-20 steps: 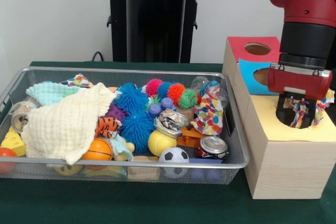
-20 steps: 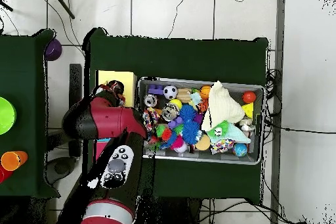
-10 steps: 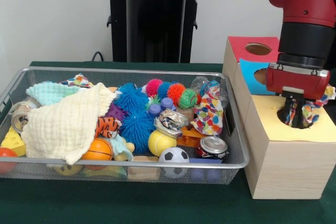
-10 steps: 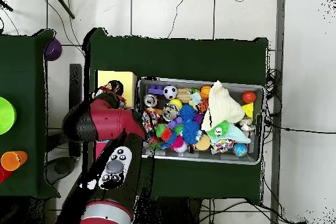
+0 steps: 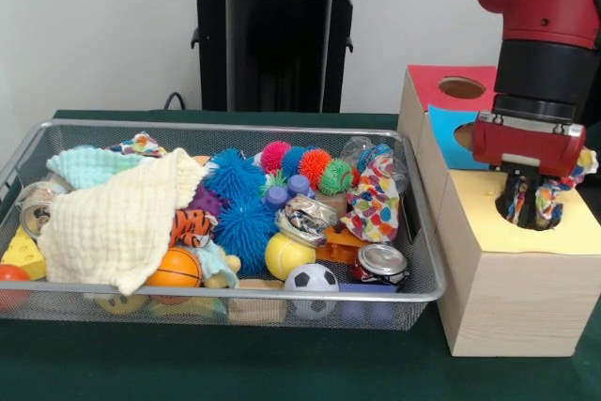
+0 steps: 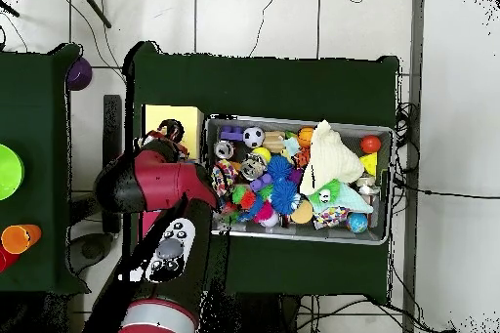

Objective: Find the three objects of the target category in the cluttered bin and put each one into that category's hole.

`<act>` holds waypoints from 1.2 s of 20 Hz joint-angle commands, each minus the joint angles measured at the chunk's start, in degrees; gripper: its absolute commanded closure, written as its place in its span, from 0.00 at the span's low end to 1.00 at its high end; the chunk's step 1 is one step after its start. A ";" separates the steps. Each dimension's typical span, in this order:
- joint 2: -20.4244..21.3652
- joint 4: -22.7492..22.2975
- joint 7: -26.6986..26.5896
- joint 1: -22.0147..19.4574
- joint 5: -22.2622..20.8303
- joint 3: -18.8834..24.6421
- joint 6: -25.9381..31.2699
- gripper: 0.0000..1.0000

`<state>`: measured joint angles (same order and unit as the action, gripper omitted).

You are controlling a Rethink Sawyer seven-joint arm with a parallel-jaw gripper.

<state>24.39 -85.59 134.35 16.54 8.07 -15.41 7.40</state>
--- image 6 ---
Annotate orange plastic cup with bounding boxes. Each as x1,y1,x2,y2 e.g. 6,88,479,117
0,223,43,255

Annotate small multicolour cloth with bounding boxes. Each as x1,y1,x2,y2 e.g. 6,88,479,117
155,118,188,146

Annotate crushed red drink can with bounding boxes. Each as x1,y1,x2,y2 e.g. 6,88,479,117
213,140,236,162

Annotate black rod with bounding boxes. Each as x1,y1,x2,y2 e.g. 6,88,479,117
73,0,112,29

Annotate blue spiky rubber ball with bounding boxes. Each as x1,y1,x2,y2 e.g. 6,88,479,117
271,182,302,217
268,154,293,182

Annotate yellow tennis ball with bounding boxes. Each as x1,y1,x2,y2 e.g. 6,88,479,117
251,146,271,164

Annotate clear mesh bin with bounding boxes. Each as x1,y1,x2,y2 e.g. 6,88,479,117
201,113,396,247

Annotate cream knitted cloth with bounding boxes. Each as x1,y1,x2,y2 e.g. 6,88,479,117
299,119,365,196

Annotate yellow cheese wedge toy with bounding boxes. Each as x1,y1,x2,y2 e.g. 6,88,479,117
358,151,379,177

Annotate black and white soccer ball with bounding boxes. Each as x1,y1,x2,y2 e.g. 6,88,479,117
242,126,267,149

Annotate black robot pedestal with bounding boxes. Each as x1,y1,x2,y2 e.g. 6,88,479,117
206,292,313,333

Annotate green spiky rubber ball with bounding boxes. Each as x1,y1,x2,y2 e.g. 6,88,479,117
310,180,343,208

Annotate purple ball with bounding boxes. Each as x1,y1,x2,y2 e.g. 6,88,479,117
65,57,94,92

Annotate striped tiger plush toy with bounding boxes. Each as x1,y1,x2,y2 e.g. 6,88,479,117
293,145,313,170

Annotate red ball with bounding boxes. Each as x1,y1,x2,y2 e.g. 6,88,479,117
359,135,383,154

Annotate mint green cloth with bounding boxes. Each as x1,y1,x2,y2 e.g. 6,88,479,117
308,179,375,216

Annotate green plastic bowl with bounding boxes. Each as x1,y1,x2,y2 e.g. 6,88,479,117
0,144,26,201

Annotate orange toy basketball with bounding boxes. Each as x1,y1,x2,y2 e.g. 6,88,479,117
296,126,315,148

